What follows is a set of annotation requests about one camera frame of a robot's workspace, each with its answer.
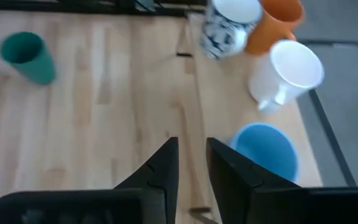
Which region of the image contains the black aluminium table frame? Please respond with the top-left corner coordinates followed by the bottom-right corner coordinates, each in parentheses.
top-left (0, 0), bottom-right (209, 17)

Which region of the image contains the wooden shelf with black frame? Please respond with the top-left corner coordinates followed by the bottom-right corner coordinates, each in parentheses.
top-left (175, 12), bottom-right (357, 224)

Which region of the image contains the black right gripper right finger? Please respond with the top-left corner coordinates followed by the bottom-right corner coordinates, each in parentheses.
top-left (206, 137), bottom-right (301, 224)

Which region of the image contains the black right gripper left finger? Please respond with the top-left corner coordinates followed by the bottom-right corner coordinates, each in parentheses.
top-left (113, 136), bottom-right (180, 224)

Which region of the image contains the navy white floral mug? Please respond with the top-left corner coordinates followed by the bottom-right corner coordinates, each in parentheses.
top-left (199, 0), bottom-right (263, 60)

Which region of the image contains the green plastic cup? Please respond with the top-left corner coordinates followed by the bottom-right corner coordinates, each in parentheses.
top-left (0, 30), bottom-right (57, 86)

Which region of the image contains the light blue ribbed mug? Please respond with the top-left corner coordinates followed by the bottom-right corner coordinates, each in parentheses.
top-left (230, 122), bottom-right (300, 184)

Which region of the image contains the orange mug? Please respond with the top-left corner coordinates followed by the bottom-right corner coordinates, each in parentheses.
top-left (244, 0), bottom-right (306, 56)

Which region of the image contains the plain white mug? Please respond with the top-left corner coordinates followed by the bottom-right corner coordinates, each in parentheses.
top-left (248, 39), bottom-right (325, 114)

